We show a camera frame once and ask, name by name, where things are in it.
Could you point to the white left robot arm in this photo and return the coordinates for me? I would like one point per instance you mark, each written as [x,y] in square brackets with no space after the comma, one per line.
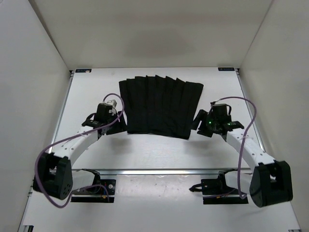
[54,173]

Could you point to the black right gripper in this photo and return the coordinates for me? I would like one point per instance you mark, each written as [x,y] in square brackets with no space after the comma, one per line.
[201,116]

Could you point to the blue left corner label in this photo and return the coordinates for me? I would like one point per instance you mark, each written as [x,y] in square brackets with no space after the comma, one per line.
[83,70]

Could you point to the black pleated skirt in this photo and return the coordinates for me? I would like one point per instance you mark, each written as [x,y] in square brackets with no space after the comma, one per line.
[160,105]

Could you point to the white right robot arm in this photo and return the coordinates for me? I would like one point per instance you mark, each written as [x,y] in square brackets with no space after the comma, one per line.
[270,182]

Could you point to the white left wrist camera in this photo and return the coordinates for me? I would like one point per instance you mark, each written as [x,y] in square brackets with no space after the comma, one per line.
[111,106]

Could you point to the blue corner label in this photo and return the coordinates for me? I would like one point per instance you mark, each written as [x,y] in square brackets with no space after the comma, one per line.
[83,70]
[226,69]

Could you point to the blue right corner label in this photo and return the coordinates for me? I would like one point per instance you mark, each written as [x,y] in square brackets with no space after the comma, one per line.
[226,69]

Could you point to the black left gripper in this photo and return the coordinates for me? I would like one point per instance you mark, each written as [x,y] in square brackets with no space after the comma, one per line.
[121,125]

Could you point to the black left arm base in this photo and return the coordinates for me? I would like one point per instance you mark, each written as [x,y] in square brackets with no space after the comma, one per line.
[90,187]

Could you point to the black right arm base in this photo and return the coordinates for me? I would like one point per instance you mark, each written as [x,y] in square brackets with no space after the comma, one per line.
[216,191]

